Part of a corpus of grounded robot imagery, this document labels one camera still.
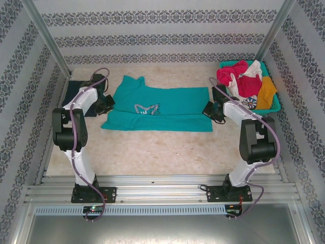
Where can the teal t-shirt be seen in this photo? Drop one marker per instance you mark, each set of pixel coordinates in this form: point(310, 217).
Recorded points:
point(172, 101)

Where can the teal plastic basket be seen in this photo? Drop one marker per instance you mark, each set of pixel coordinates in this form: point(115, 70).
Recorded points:
point(269, 111)

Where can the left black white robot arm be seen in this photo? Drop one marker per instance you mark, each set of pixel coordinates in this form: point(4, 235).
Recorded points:
point(76, 127)

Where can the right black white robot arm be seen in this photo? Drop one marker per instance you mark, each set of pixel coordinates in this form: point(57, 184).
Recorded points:
point(256, 142)

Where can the folded navy t-shirt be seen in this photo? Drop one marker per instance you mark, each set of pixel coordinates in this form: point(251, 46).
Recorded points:
point(71, 89)

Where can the pile of colourful clothes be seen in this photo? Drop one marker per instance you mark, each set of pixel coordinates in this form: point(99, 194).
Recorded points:
point(247, 101)

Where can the pink t-shirt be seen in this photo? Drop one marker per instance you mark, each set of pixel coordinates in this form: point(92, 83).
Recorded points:
point(250, 85)

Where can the orange t-shirt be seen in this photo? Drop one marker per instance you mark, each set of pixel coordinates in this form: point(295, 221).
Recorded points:
point(265, 95)

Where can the left green circuit board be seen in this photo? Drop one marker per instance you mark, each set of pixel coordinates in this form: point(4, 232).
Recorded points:
point(93, 209)

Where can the grey metal sheet panel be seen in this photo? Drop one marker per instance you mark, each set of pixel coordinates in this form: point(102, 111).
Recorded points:
point(162, 230)

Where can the left aluminium corner post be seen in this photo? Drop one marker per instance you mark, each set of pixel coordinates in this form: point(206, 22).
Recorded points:
point(48, 33)

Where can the aluminium corner post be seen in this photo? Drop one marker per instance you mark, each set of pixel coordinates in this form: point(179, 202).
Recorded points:
point(48, 33)
point(271, 33)

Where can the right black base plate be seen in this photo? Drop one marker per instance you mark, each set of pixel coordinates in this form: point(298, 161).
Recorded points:
point(213, 194)

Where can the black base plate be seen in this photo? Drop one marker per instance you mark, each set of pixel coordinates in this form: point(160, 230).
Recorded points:
point(213, 194)
point(110, 194)

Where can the right aluminium corner post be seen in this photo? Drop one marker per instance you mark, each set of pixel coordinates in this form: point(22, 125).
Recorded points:
point(271, 33)

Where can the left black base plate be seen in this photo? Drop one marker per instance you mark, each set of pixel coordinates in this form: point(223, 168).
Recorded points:
point(110, 194)

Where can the aluminium rail frame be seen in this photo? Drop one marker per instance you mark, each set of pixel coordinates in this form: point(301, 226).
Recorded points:
point(157, 188)

